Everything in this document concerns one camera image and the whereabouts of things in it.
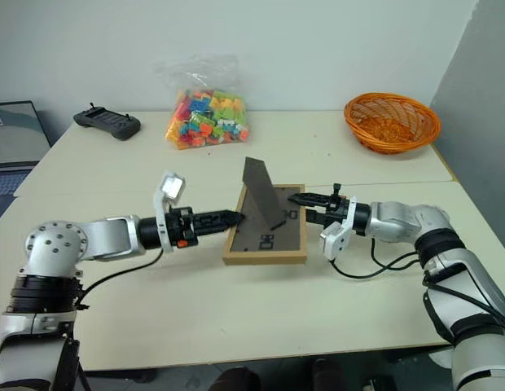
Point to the dark rounded shape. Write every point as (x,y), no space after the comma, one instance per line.
(236,379)

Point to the wooden picture frame with stand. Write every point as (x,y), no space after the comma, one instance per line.
(252,240)

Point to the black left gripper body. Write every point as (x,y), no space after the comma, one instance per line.
(185,228)

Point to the orange woven basket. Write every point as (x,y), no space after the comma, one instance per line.
(393,126)

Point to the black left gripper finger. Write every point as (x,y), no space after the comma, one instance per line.
(218,228)
(218,217)

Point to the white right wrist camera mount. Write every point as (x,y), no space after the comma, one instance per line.
(333,242)

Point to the black handheld remote controller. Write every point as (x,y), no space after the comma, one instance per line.
(108,121)

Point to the open laptop computer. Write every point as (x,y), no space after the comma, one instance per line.
(12,126)

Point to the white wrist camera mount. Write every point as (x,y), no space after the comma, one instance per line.
(171,186)
(333,242)

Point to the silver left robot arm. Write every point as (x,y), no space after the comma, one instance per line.
(110,238)

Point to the plastic bag of colourful blocks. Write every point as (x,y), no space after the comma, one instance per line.
(207,118)

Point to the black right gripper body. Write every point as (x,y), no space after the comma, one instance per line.
(336,209)

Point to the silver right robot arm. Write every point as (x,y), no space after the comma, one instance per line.
(399,220)

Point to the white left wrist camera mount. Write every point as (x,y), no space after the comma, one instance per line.
(171,186)

